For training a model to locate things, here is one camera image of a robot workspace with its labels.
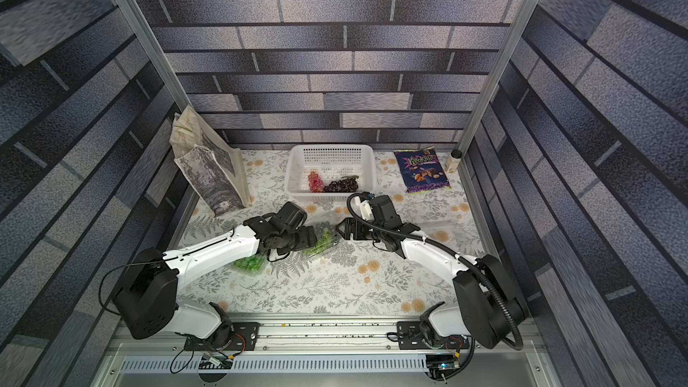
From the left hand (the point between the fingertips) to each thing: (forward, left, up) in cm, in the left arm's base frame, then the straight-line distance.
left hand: (311, 241), depth 85 cm
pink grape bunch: (+26, +1, -3) cm, 26 cm away
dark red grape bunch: (+26, -11, -3) cm, 28 cm away
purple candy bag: (+34, -43, -3) cm, 55 cm away
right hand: (+4, -11, +3) cm, 12 cm away
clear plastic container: (+2, -5, -1) cm, 6 cm away
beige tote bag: (+19, +32, +18) cm, 41 cm away
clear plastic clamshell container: (-7, +17, -3) cm, 19 cm away
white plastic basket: (+39, -5, -5) cm, 40 cm away
